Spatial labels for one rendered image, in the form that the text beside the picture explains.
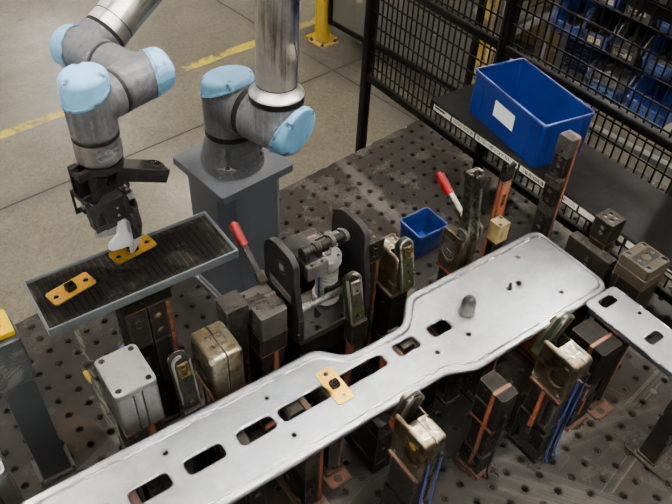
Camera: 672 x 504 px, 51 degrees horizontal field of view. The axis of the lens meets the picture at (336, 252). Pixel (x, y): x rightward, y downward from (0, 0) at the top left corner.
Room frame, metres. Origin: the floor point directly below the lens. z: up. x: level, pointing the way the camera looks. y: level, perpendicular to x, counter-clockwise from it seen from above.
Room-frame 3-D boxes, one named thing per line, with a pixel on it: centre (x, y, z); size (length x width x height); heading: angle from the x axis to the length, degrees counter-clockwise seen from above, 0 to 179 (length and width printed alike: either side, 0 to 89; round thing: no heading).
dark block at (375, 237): (1.11, -0.06, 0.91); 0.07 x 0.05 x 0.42; 37
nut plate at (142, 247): (0.94, 0.37, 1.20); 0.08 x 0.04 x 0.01; 137
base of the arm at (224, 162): (1.36, 0.26, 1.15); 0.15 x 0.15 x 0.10
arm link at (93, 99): (0.93, 0.39, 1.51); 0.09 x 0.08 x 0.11; 146
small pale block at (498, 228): (1.23, -0.37, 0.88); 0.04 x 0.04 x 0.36; 37
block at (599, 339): (0.98, -0.55, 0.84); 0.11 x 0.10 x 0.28; 37
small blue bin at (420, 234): (1.53, -0.25, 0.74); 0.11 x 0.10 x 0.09; 127
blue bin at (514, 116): (1.65, -0.49, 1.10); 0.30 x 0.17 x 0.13; 28
